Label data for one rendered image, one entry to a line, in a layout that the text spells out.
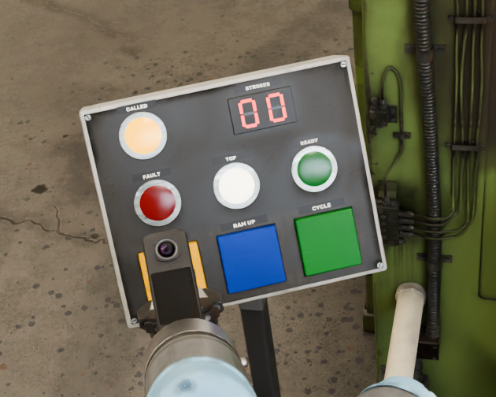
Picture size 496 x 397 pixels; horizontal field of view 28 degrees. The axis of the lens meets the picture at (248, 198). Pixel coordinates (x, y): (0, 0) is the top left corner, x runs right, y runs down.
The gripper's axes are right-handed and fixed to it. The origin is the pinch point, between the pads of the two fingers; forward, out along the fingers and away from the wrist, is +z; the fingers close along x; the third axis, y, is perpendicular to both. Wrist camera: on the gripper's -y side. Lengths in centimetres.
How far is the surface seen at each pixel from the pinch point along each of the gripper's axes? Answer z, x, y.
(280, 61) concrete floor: 236, 52, -13
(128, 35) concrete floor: 271, 2, -32
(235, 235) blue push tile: 10.4, 8.6, -2.5
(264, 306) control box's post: 31.1, 12.0, 13.1
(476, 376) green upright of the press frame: 57, 50, 43
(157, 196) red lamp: 10.7, 0.2, -9.4
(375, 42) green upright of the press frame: 27.9, 34.7, -21.7
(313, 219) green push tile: 10.4, 18.6, -2.4
